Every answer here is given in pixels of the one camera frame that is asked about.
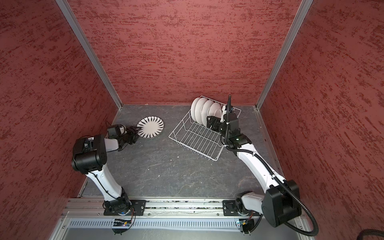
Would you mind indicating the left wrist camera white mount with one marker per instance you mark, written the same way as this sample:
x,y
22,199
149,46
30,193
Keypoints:
x,y
115,131

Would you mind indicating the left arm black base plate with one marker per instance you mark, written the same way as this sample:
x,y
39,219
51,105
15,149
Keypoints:
x,y
122,207

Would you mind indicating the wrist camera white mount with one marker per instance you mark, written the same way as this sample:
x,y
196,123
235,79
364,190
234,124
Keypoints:
x,y
115,131
224,113

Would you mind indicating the blue striped white plate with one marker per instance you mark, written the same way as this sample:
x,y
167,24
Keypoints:
x,y
152,127

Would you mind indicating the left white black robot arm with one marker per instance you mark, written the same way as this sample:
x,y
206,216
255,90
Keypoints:
x,y
90,159

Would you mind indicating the aluminium mounting rail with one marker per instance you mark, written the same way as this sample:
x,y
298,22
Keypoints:
x,y
206,208

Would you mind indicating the left base circuit board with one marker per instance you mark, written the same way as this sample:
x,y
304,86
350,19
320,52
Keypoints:
x,y
122,223

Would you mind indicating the right aluminium corner post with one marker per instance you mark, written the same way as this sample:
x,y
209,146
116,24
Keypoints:
x,y
290,37

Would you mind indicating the green red rimmed plate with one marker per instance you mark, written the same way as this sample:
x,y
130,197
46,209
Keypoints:
x,y
215,110

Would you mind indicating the right base circuit board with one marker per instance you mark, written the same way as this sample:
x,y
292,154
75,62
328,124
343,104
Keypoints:
x,y
246,226

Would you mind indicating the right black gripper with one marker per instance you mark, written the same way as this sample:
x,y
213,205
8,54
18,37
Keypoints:
x,y
211,122

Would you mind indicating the left aluminium corner post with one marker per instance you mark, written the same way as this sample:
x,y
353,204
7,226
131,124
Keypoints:
x,y
79,33

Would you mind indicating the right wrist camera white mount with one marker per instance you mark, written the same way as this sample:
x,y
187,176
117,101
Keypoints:
x,y
224,113

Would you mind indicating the white wire dish rack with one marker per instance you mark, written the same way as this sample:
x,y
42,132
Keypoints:
x,y
197,138

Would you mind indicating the white plate rearmost in rack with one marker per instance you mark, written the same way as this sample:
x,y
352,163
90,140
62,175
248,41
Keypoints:
x,y
193,107

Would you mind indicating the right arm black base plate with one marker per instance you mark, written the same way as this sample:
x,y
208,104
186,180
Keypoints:
x,y
236,208

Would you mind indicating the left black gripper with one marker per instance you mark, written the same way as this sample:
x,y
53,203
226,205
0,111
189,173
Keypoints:
x,y
133,132

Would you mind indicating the aluminium corner post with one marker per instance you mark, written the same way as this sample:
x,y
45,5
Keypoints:
x,y
290,37
79,33

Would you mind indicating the slotted grey cable duct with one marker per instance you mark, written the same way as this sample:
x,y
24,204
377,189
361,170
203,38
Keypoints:
x,y
168,224

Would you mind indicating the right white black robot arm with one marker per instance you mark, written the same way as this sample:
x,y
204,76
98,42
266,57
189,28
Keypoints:
x,y
281,200

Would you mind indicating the base circuit board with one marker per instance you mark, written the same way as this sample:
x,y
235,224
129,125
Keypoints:
x,y
246,226
122,223

